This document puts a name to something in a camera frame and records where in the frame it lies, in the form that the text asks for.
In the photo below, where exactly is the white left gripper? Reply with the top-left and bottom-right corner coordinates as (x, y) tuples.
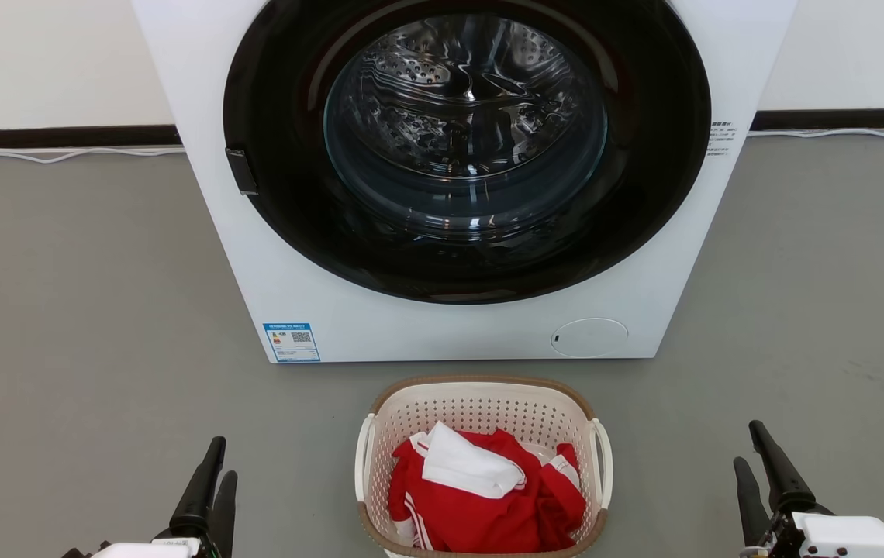
(62, 436), (239, 558)

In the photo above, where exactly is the red garment with white stripes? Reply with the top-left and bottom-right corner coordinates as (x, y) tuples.
(388, 429), (588, 553)

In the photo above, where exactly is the black round washer door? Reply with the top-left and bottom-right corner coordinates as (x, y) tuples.
(223, 0), (713, 305)

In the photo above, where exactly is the white floor cable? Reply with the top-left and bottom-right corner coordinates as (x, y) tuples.
(748, 127), (884, 144)
(0, 145), (186, 164)

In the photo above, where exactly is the white front-load washing machine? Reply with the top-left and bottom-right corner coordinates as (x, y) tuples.
(130, 0), (799, 365)

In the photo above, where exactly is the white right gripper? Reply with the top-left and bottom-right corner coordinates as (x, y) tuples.
(734, 420), (884, 558)

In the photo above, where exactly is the cream perforated laundry basket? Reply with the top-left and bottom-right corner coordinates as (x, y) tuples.
(354, 376), (614, 558)

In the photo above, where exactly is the round white filter cover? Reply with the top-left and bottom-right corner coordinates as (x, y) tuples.
(551, 318), (629, 359)

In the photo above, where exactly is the black door handle latch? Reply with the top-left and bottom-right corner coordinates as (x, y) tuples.
(226, 147), (259, 196)

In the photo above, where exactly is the blue energy label sticker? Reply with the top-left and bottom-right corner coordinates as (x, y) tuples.
(263, 322), (321, 363)

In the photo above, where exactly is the steel washer drum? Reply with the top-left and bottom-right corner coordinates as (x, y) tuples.
(324, 14), (608, 233)

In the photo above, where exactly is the small printed text sticker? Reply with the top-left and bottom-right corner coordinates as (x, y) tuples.
(706, 120), (737, 158)

